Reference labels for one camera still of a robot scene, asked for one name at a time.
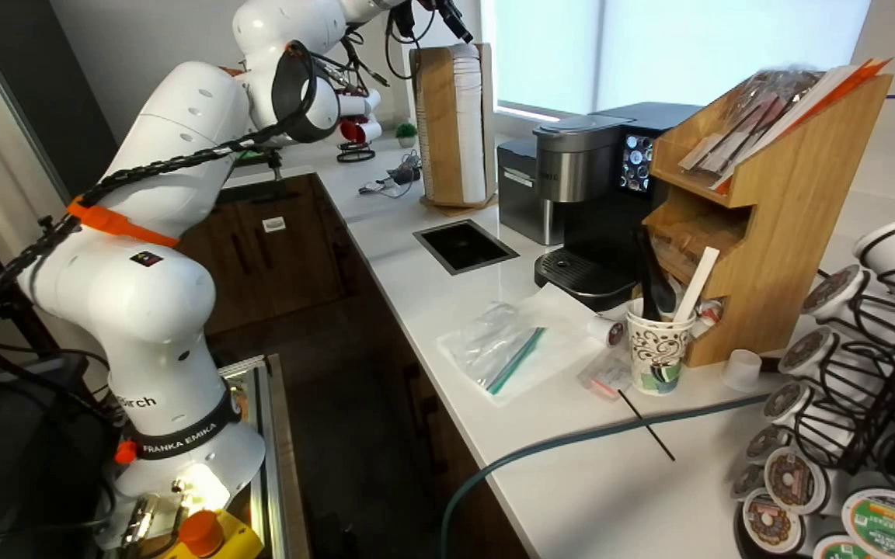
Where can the wooden lid stand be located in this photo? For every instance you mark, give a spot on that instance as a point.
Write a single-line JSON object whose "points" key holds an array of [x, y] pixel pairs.
{"points": [[436, 133]]}

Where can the white lid stack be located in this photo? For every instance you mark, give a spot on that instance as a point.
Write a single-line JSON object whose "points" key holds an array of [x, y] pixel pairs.
{"points": [[473, 126]]}

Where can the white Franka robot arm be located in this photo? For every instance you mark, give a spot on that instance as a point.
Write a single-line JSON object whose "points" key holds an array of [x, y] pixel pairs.
{"points": [[146, 312]]}

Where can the brown lid coffee pod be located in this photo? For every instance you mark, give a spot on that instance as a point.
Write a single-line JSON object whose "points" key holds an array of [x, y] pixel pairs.
{"points": [[767, 442], [807, 354], [783, 401], [795, 481], [748, 481], [832, 293], [772, 521]]}

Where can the green lid coffee pod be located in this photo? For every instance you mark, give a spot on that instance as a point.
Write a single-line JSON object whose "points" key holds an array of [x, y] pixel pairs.
{"points": [[890, 527], [840, 547]]}

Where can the steel framed counter chute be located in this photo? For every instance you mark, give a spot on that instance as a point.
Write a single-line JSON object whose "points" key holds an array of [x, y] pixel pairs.
{"points": [[465, 247]]}

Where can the clear zip bag green seal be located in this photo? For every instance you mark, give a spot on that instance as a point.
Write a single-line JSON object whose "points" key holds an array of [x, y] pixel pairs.
{"points": [[511, 343]]}

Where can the stainless steel bin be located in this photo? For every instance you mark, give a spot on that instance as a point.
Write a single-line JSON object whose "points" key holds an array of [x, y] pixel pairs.
{"points": [[519, 195]]}

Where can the black silver coffee machine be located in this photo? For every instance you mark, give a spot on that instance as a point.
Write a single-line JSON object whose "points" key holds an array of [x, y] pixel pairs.
{"points": [[593, 238]]}

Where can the small green object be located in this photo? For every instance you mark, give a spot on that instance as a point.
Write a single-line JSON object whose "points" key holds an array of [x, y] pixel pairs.
{"points": [[405, 132]]}

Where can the dark wooden cabinet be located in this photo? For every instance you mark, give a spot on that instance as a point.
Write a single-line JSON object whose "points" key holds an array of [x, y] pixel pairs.
{"points": [[293, 260]]}

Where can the red white cup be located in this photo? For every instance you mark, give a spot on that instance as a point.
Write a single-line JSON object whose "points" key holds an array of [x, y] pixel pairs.
{"points": [[363, 132], [359, 103]]}

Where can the brown creamer cup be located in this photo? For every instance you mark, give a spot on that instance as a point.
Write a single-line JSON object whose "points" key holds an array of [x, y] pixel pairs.
{"points": [[621, 332]]}

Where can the small clear packet bag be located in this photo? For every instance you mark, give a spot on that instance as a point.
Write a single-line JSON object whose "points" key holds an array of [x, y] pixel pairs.
{"points": [[607, 374]]}

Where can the black stirrers bundle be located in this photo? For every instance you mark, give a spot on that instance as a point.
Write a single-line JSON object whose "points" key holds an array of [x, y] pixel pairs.
{"points": [[653, 291]]}

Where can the patterned paper cup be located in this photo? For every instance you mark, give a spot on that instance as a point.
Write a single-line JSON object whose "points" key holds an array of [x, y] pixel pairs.
{"points": [[661, 359]]}

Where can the thin black stir stick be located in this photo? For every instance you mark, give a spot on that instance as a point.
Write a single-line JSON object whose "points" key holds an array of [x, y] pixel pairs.
{"points": [[649, 424]]}

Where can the metal robot cart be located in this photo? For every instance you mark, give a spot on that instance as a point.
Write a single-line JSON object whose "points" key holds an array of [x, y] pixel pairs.
{"points": [[285, 466]]}

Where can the white stir stick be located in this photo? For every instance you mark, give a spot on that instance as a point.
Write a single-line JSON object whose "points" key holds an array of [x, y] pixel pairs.
{"points": [[699, 278]]}

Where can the small creamer cup heap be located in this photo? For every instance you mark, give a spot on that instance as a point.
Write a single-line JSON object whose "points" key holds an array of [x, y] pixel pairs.
{"points": [[710, 314]]}

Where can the white creamer cup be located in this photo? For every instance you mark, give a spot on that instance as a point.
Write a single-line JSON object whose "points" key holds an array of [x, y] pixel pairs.
{"points": [[744, 367]]}

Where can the wooden condiment organizer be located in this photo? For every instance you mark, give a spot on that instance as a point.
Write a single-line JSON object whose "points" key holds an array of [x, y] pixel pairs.
{"points": [[779, 238]]}

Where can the yellow box orange button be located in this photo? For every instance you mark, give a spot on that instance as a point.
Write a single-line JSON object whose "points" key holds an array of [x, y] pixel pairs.
{"points": [[204, 532]]}

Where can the small orange clip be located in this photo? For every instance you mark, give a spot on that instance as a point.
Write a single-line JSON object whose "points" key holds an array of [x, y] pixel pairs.
{"points": [[126, 452]]}

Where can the orange white paper packet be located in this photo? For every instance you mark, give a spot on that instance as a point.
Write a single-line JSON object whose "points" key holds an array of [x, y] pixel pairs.
{"points": [[832, 88]]}

